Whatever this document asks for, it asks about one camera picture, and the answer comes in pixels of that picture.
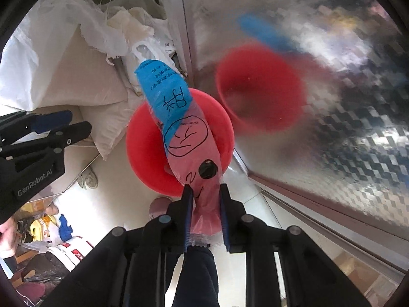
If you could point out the cream crumpled cloth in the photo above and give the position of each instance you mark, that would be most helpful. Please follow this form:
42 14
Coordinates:
134 22

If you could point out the pink slipper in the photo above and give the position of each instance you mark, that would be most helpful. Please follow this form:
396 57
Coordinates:
159 208

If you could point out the dark plastic bag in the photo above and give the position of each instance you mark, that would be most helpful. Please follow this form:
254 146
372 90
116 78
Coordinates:
44 268

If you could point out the person's left hand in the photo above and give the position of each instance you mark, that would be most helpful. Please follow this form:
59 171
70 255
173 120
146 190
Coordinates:
8 233

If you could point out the white stuffed sack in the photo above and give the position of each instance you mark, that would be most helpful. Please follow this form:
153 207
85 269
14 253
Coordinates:
105 128

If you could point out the red plastic bin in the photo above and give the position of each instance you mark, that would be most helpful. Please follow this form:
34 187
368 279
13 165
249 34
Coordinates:
140 140

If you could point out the white bucket red label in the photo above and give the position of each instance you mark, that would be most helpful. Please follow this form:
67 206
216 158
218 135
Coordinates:
70 252

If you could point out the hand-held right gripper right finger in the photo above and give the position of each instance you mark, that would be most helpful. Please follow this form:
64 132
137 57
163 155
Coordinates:
225 220

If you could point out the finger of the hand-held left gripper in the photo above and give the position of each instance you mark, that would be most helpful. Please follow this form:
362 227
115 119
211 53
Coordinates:
52 120
73 132

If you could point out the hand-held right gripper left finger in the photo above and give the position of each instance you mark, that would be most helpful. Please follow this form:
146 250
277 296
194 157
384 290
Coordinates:
188 220

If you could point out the foil covered cabinet door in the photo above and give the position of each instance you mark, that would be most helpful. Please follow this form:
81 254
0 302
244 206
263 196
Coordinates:
351 134

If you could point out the blue and pink plastic packet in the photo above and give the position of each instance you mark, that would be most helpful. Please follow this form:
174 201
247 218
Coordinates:
191 140

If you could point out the blue cloth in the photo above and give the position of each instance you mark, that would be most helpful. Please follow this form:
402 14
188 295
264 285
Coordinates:
65 227

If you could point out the yellow plastic jug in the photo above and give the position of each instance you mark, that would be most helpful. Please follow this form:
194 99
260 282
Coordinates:
40 227

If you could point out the white woven sack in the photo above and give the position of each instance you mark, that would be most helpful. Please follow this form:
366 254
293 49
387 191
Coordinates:
48 54

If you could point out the white sneakers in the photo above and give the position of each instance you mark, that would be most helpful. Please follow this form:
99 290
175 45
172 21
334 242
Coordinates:
91 179

